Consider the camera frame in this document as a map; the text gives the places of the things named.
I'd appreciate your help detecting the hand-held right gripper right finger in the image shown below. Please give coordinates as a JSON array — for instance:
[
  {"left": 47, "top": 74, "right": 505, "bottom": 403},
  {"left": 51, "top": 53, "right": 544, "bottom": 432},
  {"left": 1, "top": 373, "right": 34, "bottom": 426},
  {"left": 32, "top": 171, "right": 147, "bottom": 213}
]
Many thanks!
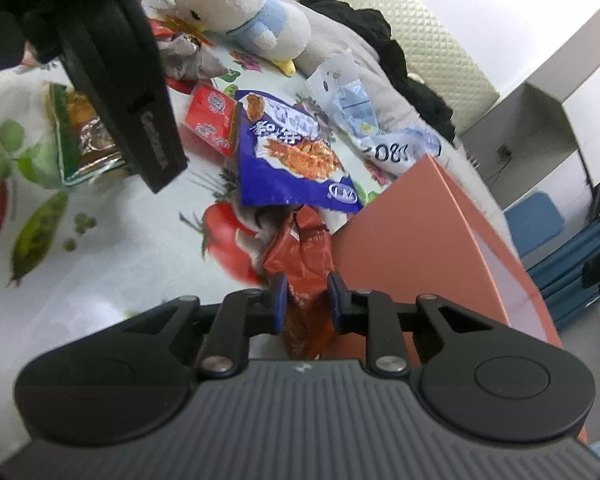
[{"left": 326, "top": 271, "right": 496, "bottom": 380}]

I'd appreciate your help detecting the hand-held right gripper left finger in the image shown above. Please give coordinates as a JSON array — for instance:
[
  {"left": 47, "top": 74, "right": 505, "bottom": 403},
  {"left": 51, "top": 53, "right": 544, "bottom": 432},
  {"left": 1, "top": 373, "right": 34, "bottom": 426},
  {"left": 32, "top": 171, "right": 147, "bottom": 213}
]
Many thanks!
[{"left": 122, "top": 273, "right": 289, "bottom": 380}]

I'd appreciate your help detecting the orange red snack packet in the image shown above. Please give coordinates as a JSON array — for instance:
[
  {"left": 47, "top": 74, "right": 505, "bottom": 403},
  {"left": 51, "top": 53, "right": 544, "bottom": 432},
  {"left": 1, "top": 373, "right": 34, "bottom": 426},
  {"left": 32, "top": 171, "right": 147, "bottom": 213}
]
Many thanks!
[{"left": 261, "top": 205, "right": 338, "bottom": 358}]

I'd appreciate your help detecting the pink cardboard box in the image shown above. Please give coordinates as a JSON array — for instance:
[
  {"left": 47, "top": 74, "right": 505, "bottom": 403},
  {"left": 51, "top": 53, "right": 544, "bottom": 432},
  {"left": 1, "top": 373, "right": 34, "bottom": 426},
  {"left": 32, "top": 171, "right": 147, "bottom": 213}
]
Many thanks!
[{"left": 329, "top": 154, "right": 590, "bottom": 448}]

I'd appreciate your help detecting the green edged snack packet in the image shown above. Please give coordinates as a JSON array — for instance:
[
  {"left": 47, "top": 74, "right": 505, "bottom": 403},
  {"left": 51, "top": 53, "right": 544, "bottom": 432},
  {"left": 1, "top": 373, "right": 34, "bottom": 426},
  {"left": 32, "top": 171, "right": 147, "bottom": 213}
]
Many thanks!
[{"left": 46, "top": 82, "right": 131, "bottom": 188}]

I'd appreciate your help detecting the crumpled silver snack packet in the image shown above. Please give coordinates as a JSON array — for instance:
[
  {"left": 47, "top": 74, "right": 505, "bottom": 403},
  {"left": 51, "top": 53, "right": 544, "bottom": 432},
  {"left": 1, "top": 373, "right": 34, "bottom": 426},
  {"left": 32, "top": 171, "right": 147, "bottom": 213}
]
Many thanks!
[{"left": 157, "top": 32, "right": 228, "bottom": 83}]

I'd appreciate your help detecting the white blue penguin plush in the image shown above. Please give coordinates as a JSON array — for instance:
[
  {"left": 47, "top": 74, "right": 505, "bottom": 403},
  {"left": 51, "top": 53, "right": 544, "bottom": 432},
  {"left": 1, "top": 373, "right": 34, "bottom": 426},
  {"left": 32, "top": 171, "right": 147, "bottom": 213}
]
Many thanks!
[{"left": 157, "top": 0, "right": 312, "bottom": 78}]

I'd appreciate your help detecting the blue white snack packet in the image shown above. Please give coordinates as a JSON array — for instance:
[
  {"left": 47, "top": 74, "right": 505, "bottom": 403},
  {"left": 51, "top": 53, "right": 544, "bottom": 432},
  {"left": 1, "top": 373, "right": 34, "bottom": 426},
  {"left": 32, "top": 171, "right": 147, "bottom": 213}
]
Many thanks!
[{"left": 234, "top": 89, "right": 365, "bottom": 211}]

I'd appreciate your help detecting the floral fruit printed cloth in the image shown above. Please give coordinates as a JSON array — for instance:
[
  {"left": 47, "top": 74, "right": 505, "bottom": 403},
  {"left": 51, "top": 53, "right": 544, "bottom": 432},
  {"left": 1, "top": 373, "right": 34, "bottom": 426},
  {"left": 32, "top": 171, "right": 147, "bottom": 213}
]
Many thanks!
[{"left": 0, "top": 0, "right": 396, "bottom": 376}]

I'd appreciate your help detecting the crumpled white blue plastic bag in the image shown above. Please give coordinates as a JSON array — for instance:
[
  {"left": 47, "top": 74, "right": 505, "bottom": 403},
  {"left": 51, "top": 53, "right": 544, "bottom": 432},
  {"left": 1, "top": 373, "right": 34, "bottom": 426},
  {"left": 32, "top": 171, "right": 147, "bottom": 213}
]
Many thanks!
[{"left": 306, "top": 49, "right": 443, "bottom": 176}]

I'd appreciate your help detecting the blue padded board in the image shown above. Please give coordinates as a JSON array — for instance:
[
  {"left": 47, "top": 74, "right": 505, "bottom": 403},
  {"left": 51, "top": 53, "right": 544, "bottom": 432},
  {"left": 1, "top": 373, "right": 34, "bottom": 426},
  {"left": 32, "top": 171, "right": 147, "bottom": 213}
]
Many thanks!
[{"left": 502, "top": 191, "right": 566, "bottom": 258}]

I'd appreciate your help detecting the grey duvet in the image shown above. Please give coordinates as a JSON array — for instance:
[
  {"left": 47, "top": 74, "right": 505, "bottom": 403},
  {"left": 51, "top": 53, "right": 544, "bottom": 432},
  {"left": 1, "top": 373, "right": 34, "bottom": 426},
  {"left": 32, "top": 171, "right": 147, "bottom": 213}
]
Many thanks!
[{"left": 252, "top": 0, "right": 481, "bottom": 171}]

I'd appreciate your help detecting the blue curtain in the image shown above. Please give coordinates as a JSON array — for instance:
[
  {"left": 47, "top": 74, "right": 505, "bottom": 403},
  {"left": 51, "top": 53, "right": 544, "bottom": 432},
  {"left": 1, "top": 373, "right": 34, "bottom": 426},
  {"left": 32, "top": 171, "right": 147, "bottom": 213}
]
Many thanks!
[{"left": 525, "top": 200, "right": 600, "bottom": 331}]

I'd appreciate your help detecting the black clothing pile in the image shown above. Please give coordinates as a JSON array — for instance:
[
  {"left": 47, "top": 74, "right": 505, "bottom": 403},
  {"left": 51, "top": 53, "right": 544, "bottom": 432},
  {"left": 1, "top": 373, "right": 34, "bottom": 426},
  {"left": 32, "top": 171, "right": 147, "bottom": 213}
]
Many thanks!
[{"left": 292, "top": 0, "right": 458, "bottom": 143}]

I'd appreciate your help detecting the cream quilted headboard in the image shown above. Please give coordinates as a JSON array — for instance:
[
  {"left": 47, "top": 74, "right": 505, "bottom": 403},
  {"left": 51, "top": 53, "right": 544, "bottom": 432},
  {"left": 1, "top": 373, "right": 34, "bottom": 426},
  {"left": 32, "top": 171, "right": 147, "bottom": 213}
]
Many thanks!
[{"left": 370, "top": 0, "right": 501, "bottom": 136}]

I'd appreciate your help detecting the grey wall cabinet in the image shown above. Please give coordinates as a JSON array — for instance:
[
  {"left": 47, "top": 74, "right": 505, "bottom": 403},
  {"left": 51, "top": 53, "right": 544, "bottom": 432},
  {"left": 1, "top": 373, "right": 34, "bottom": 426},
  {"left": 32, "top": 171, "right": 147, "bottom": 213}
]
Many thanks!
[{"left": 460, "top": 7, "right": 600, "bottom": 211}]

